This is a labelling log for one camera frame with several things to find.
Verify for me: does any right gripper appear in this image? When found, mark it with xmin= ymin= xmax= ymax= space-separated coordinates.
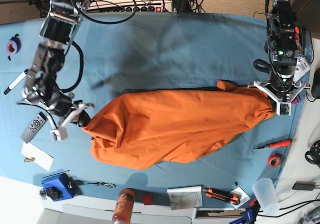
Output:
xmin=71 ymin=110 xmax=91 ymax=128

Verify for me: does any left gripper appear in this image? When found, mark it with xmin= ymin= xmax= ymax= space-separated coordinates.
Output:
xmin=267 ymin=96 xmax=277 ymax=109

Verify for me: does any orange t-shirt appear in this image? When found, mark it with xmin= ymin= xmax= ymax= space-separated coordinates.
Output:
xmin=83 ymin=80 xmax=275 ymax=170

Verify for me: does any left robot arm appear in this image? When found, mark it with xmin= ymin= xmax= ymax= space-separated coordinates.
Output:
xmin=253 ymin=0 xmax=308 ymax=115

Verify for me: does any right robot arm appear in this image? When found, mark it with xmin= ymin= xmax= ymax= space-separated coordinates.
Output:
xmin=21 ymin=0 xmax=90 ymax=127

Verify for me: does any purple glue tube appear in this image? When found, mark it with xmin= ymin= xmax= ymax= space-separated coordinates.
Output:
xmin=291 ymin=95 xmax=301 ymax=106

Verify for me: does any clear plastic package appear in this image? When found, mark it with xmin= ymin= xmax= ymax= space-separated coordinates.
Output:
xmin=293 ymin=57 xmax=311 ymax=83

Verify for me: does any grey remote control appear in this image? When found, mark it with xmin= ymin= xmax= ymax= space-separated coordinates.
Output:
xmin=21 ymin=112 xmax=48 ymax=143

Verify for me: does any red tape roll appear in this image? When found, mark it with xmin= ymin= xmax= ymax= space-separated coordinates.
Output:
xmin=267 ymin=152 xmax=281 ymax=168

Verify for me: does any white paper card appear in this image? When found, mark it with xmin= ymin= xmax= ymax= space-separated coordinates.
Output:
xmin=21 ymin=142 xmax=54 ymax=171

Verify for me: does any small AA battery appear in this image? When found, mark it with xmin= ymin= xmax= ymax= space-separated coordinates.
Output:
xmin=24 ymin=157 xmax=35 ymax=163

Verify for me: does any blue plastic box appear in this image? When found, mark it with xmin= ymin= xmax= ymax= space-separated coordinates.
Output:
xmin=41 ymin=173 xmax=76 ymax=201

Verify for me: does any black white marker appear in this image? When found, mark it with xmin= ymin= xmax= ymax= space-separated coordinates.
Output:
xmin=4 ymin=69 xmax=28 ymax=95

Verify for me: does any orange black clamp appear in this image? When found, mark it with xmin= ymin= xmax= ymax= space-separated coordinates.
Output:
xmin=294 ymin=26 xmax=306 ymax=54

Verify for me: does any blue table cloth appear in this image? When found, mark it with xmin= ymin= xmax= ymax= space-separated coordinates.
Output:
xmin=0 ymin=12 xmax=313 ymax=207

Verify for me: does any black power adapter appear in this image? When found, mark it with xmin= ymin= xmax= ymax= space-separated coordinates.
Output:
xmin=292 ymin=181 xmax=316 ymax=191

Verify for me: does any clear plastic cup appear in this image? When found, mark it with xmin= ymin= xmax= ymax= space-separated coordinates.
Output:
xmin=252 ymin=178 xmax=280 ymax=215

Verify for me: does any orange drink bottle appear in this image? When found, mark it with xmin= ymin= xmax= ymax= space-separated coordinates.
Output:
xmin=112 ymin=188 xmax=136 ymax=224

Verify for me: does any small white leaflet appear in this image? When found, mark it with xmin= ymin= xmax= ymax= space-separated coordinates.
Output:
xmin=231 ymin=186 xmax=250 ymax=209

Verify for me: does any purple tape roll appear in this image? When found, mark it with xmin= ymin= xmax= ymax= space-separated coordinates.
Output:
xmin=6 ymin=34 xmax=22 ymax=56

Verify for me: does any small red block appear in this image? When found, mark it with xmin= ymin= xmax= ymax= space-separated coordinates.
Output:
xmin=142 ymin=193 xmax=153 ymax=205

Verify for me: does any orange black utility knife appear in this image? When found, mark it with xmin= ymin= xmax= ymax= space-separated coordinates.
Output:
xmin=203 ymin=188 xmax=241 ymax=205

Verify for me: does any blue bar clamp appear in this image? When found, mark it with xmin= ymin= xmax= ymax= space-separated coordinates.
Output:
xmin=229 ymin=199 xmax=261 ymax=224

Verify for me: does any black power strip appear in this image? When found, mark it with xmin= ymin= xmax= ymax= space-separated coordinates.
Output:
xmin=114 ymin=6 xmax=164 ymax=12

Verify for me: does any folded paper booklet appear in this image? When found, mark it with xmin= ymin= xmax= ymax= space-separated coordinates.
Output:
xmin=167 ymin=185 xmax=203 ymax=210

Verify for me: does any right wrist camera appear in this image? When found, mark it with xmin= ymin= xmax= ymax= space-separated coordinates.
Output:
xmin=50 ymin=102 xmax=95 ymax=142

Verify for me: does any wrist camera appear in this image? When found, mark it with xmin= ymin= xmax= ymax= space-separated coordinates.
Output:
xmin=50 ymin=102 xmax=95 ymax=142
xmin=247 ymin=80 xmax=311 ymax=116

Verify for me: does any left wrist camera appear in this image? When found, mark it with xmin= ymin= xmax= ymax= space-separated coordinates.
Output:
xmin=247 ymin=80 xmax=311 ymax=116

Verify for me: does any red handled screwdriver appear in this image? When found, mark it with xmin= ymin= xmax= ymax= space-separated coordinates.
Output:
xmin=254 ymin=139 xmax=292 ymax=150

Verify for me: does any black cable tie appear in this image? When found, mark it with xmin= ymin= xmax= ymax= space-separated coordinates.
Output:
xmin=43 ymin=170 xmax=69 ymax=178

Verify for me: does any metal carabiner lanyard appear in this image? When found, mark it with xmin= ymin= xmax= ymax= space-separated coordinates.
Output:
xmin=74 ymin=181 xmax=117 ymax=189

